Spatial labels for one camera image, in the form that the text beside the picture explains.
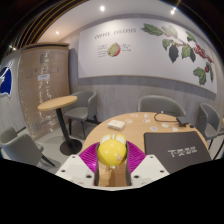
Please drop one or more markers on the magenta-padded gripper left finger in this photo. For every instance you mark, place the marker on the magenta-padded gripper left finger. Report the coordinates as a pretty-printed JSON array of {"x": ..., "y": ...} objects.
[{"x": 75, "y": 166}]

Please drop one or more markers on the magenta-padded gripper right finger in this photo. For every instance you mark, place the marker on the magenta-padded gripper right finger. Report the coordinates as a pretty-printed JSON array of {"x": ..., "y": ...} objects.
[{"x": 150, "y": 168}]

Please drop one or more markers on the dark grey mouse pad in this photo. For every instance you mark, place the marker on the dark grey mouse pad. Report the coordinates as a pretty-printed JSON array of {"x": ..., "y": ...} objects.
[{"x": 166, "y": 141}]

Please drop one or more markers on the small white packet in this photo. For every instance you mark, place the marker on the small white packet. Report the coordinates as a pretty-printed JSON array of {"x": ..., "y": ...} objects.
[
  {"x": 165, "y": 125},
  {"x": 153, "y": 128},
  {"x": 128, "y": 121},
  {"x": 146, "y": 120},
  {"x": 134, "y": 115},
  {"x": 175, "y": 129},
  {"x": 146, "y": 115}
]

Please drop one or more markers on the small white box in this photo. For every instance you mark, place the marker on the small white box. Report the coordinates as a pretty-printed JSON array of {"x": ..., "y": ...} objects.
[{"x": 116, "y": 124}]

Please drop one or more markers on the black adapter block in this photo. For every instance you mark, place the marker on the black adapter block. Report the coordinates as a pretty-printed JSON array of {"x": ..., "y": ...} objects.
[{"x": 182, "y": 121}]

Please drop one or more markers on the grey armchair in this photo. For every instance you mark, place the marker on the grey armchair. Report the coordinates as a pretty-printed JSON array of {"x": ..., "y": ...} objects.
[
  {"x": 20, "y": 146},
  {"x": 160, "y": 105},
  {"x": 208, "y": 121},
  {"x": 81, "y": 106}
]

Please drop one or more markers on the ceiling spotlights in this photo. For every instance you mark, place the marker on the ceiling spotlights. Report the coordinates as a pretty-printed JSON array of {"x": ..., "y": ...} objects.
[{"x": 102, "y": 8}]

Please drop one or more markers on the wooden wall panel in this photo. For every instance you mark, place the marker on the wooden wall panel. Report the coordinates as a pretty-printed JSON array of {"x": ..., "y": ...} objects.
[{"x": 36, "y": 86}]

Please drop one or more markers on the blue wall sign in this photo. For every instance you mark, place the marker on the blue wall sign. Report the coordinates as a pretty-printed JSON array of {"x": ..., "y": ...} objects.
[{"x": 6, "y": 80}]

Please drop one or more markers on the white wall mural with leaves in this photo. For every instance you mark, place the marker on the white wall mural with leaves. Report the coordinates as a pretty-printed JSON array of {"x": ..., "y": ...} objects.
[{"x": 143, "y": 50}]

